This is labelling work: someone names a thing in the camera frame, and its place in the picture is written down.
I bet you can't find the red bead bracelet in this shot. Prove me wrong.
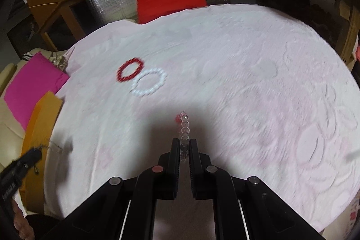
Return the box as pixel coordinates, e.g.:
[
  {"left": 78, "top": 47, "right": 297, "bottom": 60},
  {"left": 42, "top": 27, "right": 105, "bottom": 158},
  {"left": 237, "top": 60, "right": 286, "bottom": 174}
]
[{"left": 116, "top": 57, "right": 145, "bottom": 83}]

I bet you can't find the white bead bracelet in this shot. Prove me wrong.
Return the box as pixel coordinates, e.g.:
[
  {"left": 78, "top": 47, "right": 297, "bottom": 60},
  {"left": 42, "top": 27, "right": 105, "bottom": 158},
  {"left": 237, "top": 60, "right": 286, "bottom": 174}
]
[{"left": 131, "top": 67, "right": 168, "bottom": 97}]

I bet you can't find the magenta cushion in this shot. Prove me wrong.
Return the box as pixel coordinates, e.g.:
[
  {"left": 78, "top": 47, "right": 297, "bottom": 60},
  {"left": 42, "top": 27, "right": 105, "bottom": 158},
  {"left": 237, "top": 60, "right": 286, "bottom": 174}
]
[{"left": 4, "top": 52, "right": 69, "bottom": 129}]

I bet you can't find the orange cardboard box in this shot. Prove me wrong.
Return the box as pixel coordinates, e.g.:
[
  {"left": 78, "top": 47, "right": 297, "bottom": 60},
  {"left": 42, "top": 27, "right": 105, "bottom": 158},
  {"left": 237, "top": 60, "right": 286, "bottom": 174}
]
[{"left": 20, "top": 91, "right": 63, "bottom": 214}]

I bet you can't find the beige leather armchair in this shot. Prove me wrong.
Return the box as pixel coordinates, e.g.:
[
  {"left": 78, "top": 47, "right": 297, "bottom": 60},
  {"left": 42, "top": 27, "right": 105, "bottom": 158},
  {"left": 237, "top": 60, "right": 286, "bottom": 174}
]
[{"left": 0, "top": 48, "right": 74, "bottom": 218}]

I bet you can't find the clear pink bead bracelet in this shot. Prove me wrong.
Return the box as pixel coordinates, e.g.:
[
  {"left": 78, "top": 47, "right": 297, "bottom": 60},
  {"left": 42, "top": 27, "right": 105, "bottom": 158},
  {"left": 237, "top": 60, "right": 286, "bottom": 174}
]
[{"left": 175, "top": 110, "right": 193, "bottom": 161}]

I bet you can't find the person left hand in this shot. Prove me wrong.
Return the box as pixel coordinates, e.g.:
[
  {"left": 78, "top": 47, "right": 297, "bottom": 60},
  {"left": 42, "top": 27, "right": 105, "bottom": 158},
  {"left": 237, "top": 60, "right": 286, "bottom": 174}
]
[{"left": 12, "top": 199, "right": 35, "bottom": 240}]

